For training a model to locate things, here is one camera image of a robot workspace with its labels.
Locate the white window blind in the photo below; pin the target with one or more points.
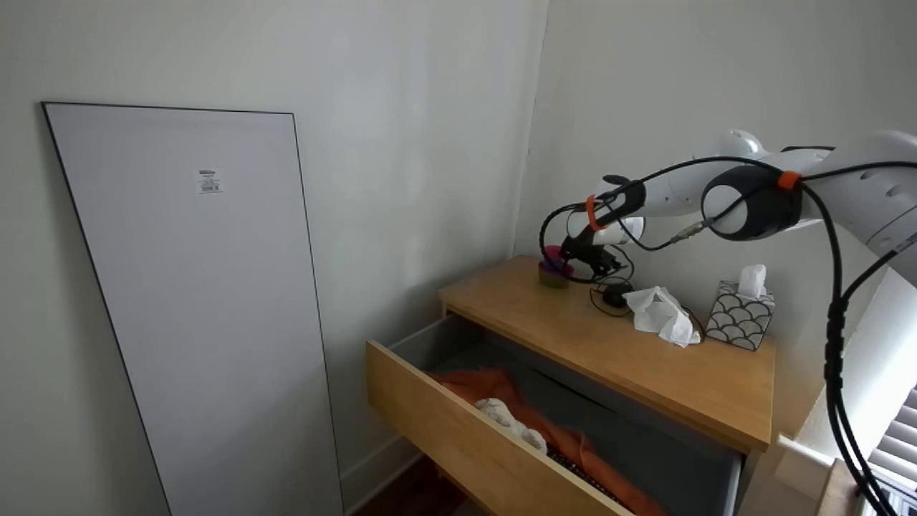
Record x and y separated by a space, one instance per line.
900 445

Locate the pink plastic cup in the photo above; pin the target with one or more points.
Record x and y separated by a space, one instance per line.
552 253

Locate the orange cloth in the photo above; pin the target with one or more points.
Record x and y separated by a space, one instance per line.
573 449

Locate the scale-patterned tissue box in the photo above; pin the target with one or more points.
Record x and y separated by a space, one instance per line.
738 323

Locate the white plush toy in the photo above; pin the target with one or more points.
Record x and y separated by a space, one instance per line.
512 425

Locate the white tissue in box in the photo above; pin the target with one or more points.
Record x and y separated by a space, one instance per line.
752 278

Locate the wooden dresser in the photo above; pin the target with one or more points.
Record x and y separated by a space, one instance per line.
632 359

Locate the open wooden drawer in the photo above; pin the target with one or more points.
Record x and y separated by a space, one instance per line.
449 420

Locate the large white board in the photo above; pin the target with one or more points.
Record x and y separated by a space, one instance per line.
202 306

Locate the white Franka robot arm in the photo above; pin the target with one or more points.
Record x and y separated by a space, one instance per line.
860 182

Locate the white window frame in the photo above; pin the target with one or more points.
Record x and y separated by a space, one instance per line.
811 456

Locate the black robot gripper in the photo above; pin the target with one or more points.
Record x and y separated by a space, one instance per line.
602 221

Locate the green plastic bowl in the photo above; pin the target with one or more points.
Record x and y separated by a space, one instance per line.
555 277

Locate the black round device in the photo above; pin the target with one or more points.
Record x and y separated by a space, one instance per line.
618 293

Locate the crumpled white tissue paper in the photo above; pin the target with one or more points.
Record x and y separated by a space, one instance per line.
662 314

